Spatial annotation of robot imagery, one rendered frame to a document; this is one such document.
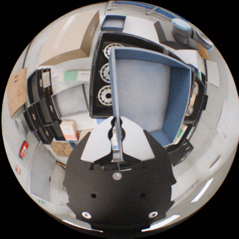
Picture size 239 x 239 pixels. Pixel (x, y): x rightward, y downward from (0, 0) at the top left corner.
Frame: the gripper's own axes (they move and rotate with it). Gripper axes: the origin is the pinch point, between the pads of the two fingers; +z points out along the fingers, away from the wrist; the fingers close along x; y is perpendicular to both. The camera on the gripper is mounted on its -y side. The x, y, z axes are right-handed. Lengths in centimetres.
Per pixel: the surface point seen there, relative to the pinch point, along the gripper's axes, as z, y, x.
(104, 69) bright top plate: 26.1, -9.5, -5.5
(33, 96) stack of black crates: 50, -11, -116
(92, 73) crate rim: 19.9, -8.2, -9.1
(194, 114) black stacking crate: 32, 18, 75
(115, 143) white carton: 33, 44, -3
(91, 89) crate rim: 18.4, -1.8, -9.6
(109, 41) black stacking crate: 29.5, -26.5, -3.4
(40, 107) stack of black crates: 60, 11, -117
